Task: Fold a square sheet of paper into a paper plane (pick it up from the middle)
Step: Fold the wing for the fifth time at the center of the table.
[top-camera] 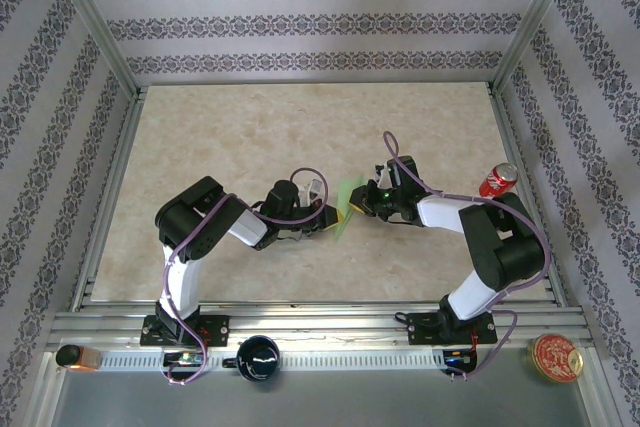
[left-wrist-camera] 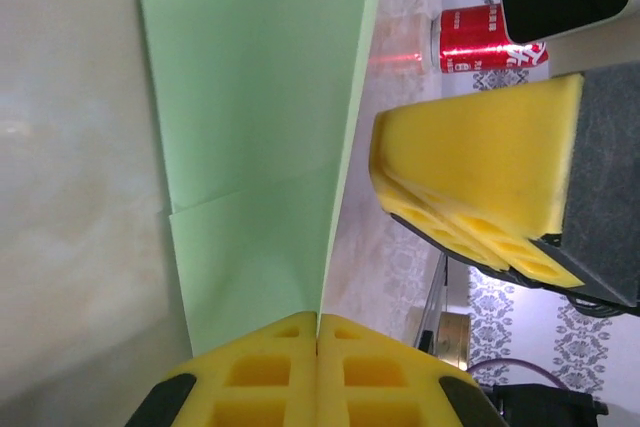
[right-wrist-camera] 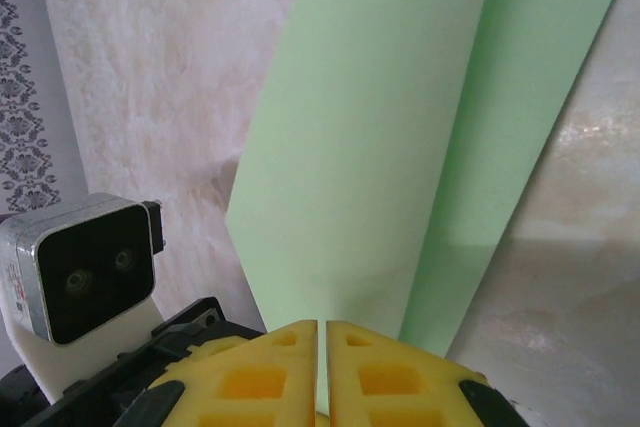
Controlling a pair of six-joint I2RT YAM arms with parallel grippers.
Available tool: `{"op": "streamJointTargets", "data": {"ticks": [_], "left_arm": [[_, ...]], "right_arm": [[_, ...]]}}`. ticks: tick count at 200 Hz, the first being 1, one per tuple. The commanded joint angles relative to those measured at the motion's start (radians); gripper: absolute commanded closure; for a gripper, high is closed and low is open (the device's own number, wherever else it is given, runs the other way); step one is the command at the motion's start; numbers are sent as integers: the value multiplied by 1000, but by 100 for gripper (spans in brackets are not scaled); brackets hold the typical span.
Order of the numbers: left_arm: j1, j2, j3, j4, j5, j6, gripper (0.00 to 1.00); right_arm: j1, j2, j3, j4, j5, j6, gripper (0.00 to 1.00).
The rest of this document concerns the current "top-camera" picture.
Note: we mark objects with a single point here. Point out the light green paper sheet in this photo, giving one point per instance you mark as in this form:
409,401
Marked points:
345,197

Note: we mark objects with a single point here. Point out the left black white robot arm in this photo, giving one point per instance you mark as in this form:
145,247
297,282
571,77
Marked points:
195,222

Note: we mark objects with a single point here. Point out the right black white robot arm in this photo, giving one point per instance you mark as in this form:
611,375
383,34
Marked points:
505,247

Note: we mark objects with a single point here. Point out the red soda can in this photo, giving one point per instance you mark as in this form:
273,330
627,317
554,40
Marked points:
498,179

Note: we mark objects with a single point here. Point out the dark blue glossy mug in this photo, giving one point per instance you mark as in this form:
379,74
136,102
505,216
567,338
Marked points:
257,359

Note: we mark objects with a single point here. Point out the small circuit board with light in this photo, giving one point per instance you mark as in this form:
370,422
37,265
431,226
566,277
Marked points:
182,358
460,358

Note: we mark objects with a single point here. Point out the red and gold round tin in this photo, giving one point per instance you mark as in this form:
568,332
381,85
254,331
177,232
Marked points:
555,358

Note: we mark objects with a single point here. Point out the orange bottle with black cap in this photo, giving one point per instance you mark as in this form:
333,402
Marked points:
80,358

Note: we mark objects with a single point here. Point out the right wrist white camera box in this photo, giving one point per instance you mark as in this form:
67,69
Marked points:
381,177

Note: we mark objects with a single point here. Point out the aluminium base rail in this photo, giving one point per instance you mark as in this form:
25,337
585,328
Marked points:
325,327

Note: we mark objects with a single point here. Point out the aluminium side rail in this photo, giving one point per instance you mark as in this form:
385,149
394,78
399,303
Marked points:
111,197
514,147

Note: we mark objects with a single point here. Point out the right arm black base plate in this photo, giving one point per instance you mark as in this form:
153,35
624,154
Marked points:
425,329

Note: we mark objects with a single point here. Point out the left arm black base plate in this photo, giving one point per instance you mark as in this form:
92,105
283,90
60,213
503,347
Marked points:
215,331

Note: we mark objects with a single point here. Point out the aluminium frame post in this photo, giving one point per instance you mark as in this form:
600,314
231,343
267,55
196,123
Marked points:
97,22
531,22

